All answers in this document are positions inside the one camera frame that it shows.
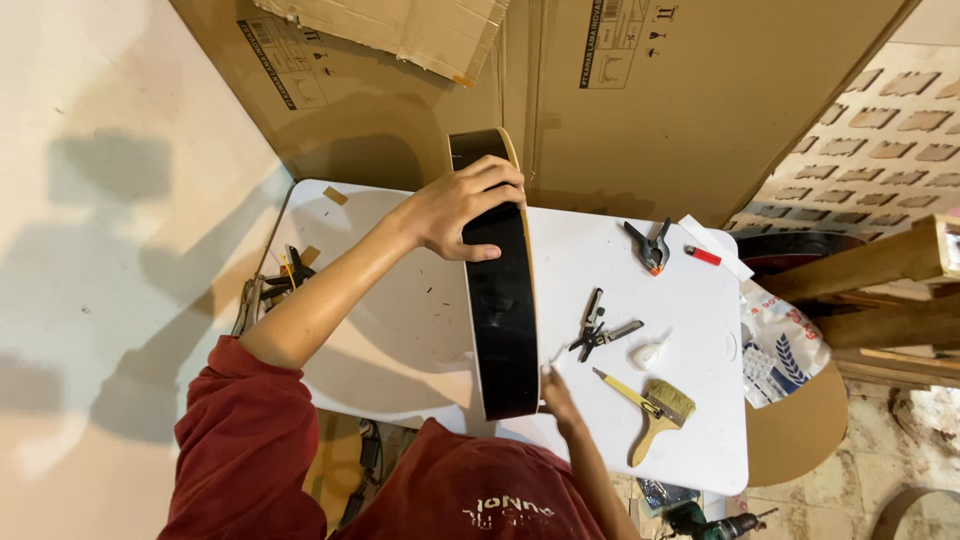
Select red printed shirt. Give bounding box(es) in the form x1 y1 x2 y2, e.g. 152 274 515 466
156 334 609 540

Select person's right hand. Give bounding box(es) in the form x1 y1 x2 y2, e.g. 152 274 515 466
539 363 591 441

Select black red guitar body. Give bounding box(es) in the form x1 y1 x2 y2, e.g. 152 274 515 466
731 230 871 277

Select green cordless drill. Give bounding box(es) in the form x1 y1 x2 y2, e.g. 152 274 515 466
663 501 780 540

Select white paper strip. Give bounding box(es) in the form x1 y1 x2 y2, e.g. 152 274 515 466
678 214 755 283

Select bunch of black spring clamps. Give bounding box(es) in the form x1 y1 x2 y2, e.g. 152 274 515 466
258 244 318 310

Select board of wooden cutouts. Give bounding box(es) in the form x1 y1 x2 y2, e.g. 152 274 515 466
721 41 960 243

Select torn cardboard piece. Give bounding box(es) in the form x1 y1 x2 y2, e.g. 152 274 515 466
252 0 511 89

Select black cutting pliers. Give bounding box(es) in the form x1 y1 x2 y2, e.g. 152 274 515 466
567 287 606 364

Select round brown board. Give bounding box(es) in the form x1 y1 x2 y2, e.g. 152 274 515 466
744 361 849 489

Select person's left hand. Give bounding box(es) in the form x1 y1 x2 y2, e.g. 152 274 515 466
401 155 528 263

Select black glossy guitar body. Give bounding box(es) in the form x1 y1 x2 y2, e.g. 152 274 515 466
447 127 542 423

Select black power adapter cable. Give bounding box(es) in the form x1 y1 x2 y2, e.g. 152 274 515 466
333 418 399 532

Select wooden bristle brush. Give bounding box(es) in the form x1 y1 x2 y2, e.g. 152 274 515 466
628 378 697 469

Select large flat cardboard box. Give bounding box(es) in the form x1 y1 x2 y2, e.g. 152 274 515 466
168 0 505 193
501 0 922 230

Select black orange-tipped spring clamp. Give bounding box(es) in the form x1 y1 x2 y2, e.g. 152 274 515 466
623 217 673 278

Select white blue-printed plastic bag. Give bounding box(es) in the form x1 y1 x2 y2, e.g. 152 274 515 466
738 279 833 411

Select curved wooden strip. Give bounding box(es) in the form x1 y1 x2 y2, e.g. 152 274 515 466
870 486 960 540

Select metal pliers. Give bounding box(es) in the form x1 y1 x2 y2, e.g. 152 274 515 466
230 273 266 338

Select yellow utility knife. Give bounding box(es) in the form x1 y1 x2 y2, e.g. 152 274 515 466
591 366 664 420

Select stack of wooden beams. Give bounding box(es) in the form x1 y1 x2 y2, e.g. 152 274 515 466
753 213 960 391

